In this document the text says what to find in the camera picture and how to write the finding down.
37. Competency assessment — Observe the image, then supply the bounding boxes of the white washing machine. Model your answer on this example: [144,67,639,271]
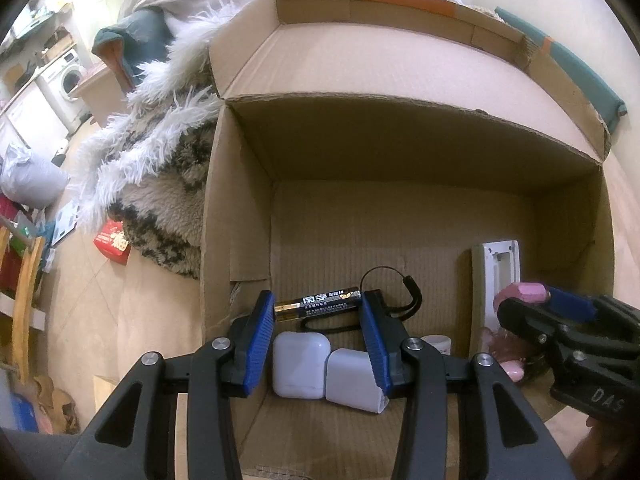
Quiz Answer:
[39,50,89,132]

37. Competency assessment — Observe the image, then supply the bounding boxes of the white charger cube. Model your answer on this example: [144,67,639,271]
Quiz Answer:
[325,347,390,415]

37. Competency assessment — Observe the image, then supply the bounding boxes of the white earbuds case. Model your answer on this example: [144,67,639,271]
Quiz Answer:
[272,331,331,400]

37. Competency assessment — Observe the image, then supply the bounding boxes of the large cardboard box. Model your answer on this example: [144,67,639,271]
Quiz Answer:
[200,0,617,480]

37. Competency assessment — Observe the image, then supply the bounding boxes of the brown slippers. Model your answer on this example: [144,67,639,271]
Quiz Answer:
[30,374,82,436]

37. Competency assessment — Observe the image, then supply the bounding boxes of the small wooden cabinet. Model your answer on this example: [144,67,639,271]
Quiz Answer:
[67,66,132,129]

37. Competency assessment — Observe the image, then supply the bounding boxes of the white and green plastic frame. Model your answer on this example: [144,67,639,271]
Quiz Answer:
[471,240,521,357]

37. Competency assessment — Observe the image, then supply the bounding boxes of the wooden chair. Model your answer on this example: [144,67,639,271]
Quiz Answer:
[0,214,47,383]

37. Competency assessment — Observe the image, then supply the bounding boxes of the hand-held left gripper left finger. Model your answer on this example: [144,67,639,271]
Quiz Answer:
[60,290,277,480]

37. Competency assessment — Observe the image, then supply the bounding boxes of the grey plastic bag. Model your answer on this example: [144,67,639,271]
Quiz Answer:
[0,142,71,209]

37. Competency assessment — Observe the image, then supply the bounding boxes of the fluffy patterned blanket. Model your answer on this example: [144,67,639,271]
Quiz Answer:
[70,2,224,281]

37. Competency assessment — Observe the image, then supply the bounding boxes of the red gift box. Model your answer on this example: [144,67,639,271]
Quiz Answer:
[93,219,132,266]

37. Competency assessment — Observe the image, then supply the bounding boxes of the person's right hand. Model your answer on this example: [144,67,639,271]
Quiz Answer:
[575,412,620,480]

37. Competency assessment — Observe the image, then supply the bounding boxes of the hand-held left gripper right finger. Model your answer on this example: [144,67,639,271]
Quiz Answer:
[359,289,576,480]

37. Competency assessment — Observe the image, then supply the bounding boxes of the black strap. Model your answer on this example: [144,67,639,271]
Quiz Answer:
[300,265,422,334]

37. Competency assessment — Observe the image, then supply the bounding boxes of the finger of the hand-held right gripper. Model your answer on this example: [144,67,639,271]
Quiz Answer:
[497,297,591,366]
[542,285,640,333]

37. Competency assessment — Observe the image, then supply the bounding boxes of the small white cap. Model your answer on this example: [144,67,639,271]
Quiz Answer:
[420,335,452,357]

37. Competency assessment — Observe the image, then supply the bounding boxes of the dark teal cushion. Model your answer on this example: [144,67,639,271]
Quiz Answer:
[92,7,174,92]

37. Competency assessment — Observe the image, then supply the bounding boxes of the pink claw hair clip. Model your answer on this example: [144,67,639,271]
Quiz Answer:
[480,282,552,387]

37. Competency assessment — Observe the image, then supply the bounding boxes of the black and gold battery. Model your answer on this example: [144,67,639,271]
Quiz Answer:
[274,286,364,324]

